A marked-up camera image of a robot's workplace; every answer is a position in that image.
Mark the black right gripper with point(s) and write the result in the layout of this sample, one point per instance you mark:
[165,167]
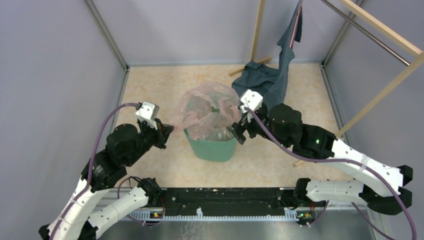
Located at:
[238,128]

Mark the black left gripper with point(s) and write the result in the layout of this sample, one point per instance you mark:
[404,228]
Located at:
[162,132]

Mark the green plastic trash bin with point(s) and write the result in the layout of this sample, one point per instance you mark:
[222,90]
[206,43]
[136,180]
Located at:
[212,149]

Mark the pink translucent trash bag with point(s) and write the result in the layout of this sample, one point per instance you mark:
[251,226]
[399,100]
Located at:
[208,94]

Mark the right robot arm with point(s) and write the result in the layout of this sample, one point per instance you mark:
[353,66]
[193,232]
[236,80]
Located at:
[380,187]

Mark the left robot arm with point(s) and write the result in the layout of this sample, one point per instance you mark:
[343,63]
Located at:
[124,146]

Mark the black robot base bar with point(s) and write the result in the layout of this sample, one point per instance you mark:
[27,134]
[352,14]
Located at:
[230,202]

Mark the dark blue-grey cloth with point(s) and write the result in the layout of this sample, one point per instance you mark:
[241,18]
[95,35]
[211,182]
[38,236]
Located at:
[271,83]

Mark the metal rod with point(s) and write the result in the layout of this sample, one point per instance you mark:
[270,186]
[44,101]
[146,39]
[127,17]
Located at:
[365,32]

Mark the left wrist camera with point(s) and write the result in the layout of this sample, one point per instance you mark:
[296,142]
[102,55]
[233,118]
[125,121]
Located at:
[148,113]

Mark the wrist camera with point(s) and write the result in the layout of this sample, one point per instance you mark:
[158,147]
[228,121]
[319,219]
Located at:
[148,113]
[252,100]

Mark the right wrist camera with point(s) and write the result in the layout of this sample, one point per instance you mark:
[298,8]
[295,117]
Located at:
[252,100]

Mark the white cable duct strip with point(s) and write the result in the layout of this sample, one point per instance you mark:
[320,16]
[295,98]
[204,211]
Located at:
[147,215]

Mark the wooden drying rack frame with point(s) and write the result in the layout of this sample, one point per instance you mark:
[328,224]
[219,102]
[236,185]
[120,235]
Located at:
[393,131]

